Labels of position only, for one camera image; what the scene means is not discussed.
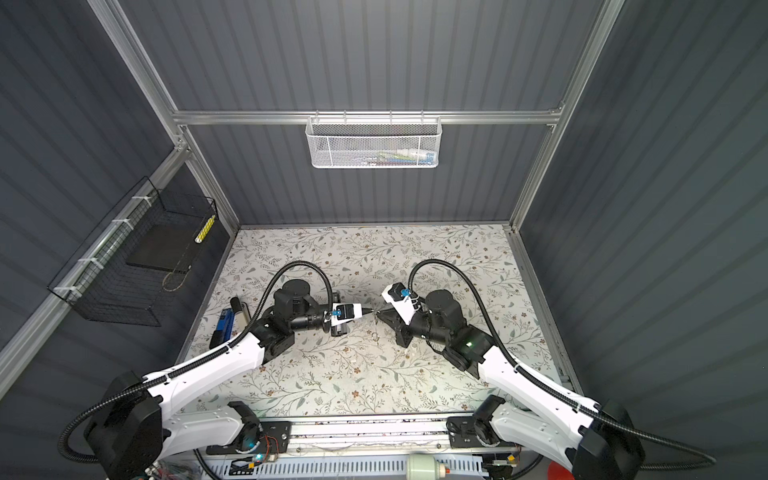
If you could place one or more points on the black wire wall basket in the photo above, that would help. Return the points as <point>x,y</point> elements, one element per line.
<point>136,270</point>

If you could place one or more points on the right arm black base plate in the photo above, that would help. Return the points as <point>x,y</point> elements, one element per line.
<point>462,434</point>

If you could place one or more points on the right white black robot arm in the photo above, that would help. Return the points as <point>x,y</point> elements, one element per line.
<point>589,439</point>

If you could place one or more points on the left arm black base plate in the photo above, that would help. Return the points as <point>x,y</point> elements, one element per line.
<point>273,437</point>

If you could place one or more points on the white slotted cable duct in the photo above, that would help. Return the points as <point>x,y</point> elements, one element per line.
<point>342,467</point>

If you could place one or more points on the white mesh wall basket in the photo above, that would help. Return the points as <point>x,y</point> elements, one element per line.
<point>368,142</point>

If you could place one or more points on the blue black tool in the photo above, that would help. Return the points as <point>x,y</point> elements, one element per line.
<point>230,325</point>

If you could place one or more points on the white cylinder canister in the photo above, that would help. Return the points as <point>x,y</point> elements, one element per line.
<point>425,467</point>

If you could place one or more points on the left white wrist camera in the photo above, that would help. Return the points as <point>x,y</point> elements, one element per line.
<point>342,313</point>

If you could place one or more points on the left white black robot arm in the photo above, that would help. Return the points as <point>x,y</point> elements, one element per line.
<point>139,421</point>

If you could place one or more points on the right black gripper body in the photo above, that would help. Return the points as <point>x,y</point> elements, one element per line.
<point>417,328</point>

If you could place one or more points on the yellow marker in basket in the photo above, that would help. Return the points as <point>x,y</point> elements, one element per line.
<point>205,229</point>

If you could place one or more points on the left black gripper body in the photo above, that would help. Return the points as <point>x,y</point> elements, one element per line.
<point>339,332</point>

